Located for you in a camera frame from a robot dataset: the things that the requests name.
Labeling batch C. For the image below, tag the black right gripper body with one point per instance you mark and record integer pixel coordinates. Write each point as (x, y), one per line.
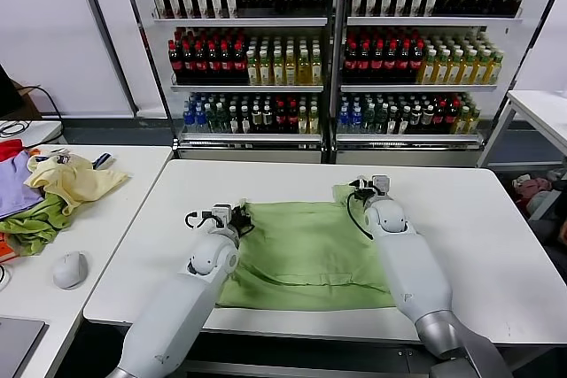
(364, 191)

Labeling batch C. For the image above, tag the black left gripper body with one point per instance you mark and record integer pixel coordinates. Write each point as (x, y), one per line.
(243, 218)

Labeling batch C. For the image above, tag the light green t-shirt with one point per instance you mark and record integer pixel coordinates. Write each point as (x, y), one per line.
(301, 245)

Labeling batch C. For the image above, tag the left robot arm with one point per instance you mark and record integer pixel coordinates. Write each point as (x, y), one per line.
(177, 298)

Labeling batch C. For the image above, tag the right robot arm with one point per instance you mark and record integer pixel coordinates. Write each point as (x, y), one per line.
(412, 263)

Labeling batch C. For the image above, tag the pink clothes pile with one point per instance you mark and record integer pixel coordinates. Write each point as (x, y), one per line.
(531, 187)

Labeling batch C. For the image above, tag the small green drink bottle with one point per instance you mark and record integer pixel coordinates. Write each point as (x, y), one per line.
(209, 121)
(381, 121)
(220, 121)
(368, 121)

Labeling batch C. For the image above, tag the small blue drink bottle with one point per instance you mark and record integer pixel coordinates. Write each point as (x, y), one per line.
(189, 121)
(200, 121)
(355, 121)
(343, 121)

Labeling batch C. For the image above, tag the small dark tea bottle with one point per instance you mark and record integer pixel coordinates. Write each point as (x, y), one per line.
(244, 121)
(415, 121)
(232, 121)
(403, 121)
(392, 121)
(255, 121)
(427, 121)
(267, 121)

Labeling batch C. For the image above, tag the small yellow drink bottle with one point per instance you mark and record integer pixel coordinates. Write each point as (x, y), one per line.
(302, 121)
(474, 121)
(313, 121)
(463, 121)

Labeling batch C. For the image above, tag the small red label cola bottle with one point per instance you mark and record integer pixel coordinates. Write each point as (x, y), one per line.
(452, 121)
(439, 121)
(292, 121)
(279, 121)

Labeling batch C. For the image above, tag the cola bottle red cap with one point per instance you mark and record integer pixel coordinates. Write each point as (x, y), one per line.
(239, 64)
(213, 64)
(377, 64)
(363, 64)
(188, 64)
(417, 64)
(200, 64)
(175, 64)
(404, 64)
(350, 64)
(226, 64)
(390, 64)

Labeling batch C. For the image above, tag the navy striped white cloth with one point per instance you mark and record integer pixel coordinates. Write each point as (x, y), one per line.
(103, 160)

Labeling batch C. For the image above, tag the pale yellow shirt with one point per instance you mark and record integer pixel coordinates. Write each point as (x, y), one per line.
(75, 183)

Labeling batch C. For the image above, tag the white computer mouse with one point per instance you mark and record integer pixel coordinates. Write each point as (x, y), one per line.
(70, 269)

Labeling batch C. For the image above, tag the white beverage shelf cabinet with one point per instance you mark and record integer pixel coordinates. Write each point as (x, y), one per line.
(239, 21)
(434, 20)

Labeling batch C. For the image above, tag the white printed cloth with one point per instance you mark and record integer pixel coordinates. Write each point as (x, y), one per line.
(59, 157)

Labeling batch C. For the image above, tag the white side table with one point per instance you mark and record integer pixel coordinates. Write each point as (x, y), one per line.
(540, 108)

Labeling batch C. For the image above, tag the crumpled olive green garment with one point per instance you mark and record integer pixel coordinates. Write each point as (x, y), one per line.
(35, 227)

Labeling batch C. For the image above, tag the purple shirt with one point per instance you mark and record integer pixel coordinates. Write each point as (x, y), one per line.
(15, 187)

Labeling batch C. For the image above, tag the brown cardboard box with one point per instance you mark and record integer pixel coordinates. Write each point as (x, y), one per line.
(31, 108)

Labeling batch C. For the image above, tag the orange white package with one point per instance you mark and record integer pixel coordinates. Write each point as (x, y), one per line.
(5, 252)

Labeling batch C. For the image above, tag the red cloth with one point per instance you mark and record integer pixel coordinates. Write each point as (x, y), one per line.
(10, 148)

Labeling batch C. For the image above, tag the grey laptop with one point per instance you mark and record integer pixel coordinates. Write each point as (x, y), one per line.
(17, 342)

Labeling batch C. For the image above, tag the black monitor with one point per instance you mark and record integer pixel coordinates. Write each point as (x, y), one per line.
(9, 94)

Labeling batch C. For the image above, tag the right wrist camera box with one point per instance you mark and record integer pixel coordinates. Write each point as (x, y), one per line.
(381, 183)

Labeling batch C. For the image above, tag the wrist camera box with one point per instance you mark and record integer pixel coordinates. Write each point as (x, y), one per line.
(381, 183)
(221, 212)

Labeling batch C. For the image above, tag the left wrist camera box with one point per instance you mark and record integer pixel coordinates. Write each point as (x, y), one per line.
(221, 212)

